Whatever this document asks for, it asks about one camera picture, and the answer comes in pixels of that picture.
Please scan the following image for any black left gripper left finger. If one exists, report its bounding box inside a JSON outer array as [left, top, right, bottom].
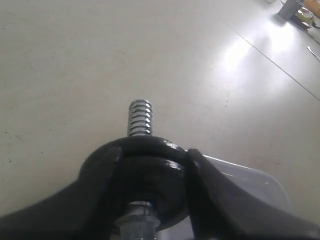
[[0, 147, 122, 240]]

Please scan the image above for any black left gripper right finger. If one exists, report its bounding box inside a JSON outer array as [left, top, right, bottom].
[[186, 149, 320, 240]]

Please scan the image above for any black weight plate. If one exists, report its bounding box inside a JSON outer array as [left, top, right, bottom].
[[83, 135, 187, 167], [97, 152, 189, 229]]

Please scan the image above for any chrome threaded dumbbell bar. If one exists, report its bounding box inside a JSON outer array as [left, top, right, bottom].
[[127, 99, 153, 137]]

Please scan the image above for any white plastic tray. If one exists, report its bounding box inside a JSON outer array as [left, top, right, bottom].
[[156, 155, 292, 240]]

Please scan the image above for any chrome spin-lock nut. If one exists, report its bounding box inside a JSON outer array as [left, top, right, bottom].
[[115, 201, 161, 240]]

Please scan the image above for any colourful background packet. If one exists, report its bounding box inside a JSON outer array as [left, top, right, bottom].
[[295, 0, 320, 29]]

